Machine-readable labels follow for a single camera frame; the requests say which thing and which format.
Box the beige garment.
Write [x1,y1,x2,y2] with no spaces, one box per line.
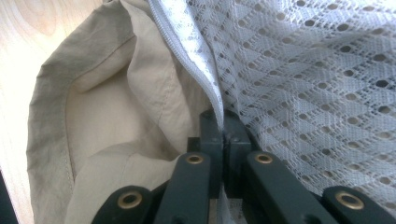
[25,0,226,224]

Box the white mesh laundry bag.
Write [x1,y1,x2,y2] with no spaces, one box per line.
[147,0,396,224]

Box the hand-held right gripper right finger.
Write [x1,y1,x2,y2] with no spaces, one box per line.
[222,109,339,224]

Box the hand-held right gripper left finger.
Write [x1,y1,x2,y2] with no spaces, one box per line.
[153,109,224,224]

